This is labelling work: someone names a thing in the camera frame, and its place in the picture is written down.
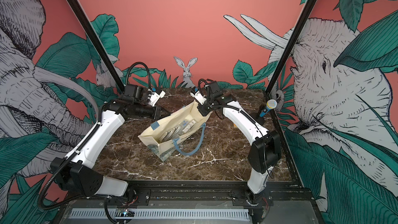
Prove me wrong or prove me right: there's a clear plastic compass case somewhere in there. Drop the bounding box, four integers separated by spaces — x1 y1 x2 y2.
182 120 197 134

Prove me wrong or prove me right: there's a cream canvas tote bag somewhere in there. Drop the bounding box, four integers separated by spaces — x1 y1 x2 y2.
138 101 210 162

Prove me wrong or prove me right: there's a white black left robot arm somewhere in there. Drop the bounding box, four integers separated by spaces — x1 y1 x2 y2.
50 85 166 197

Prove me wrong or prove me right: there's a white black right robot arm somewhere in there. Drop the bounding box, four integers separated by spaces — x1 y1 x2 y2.
191 81 282 195

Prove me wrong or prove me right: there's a blue microphone on black stand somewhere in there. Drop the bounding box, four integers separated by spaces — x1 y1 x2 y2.
257 99 277 118

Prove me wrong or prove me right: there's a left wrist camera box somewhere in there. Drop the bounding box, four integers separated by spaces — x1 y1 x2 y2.
148 88 165 107

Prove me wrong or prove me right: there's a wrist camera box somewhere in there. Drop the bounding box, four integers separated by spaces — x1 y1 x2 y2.
190 88 206 105
148 88 165 107

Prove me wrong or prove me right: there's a black corrugated left cable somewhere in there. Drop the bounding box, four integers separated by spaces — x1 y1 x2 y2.
124 61 152 89

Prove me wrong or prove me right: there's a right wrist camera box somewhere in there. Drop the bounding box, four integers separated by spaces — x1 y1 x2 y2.
190 88 206 105

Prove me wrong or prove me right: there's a white perforated cable tray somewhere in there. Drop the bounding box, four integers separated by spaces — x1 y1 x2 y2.
69 208 250 221

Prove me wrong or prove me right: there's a black front mounting rail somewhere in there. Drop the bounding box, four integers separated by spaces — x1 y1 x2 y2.
73 179 315 207

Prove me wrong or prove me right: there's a black left frame post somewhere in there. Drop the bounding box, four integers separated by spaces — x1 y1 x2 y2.
67 0 124 92

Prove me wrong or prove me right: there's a black frame post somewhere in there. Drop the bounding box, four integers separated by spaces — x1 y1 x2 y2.
264 0 317 96
67 0 124 92

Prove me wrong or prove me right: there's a black right frame post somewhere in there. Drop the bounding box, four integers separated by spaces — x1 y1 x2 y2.
264 0 317 96

